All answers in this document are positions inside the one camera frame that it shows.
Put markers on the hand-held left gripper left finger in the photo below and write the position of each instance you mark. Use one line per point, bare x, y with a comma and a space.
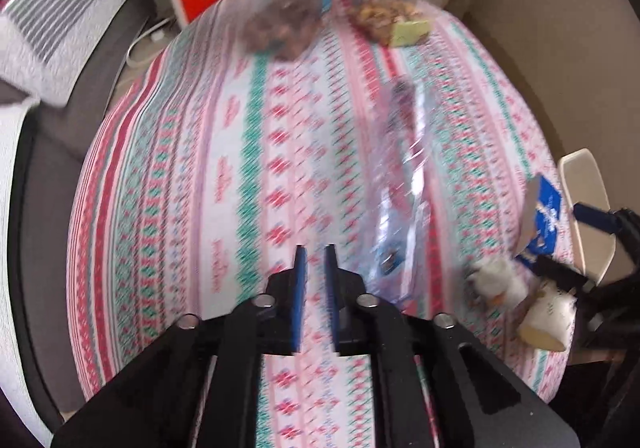
299, 298

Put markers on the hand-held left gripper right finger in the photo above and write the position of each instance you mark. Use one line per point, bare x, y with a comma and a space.
332, 298

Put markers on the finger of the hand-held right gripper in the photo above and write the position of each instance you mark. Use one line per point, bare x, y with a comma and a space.
595, 219
555, 273

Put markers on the clear plastic bag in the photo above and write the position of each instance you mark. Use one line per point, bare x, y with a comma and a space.
405, 168

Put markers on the white paper cup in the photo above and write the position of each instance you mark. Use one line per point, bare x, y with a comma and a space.
547, 318

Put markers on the white crumpled tissue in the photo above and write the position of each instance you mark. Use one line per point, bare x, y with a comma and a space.
495, 278

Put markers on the patterned pink green tablecloth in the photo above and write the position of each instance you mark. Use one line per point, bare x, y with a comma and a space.
200, 153

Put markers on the white striped cushion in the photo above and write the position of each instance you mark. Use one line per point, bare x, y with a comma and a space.
60, 18

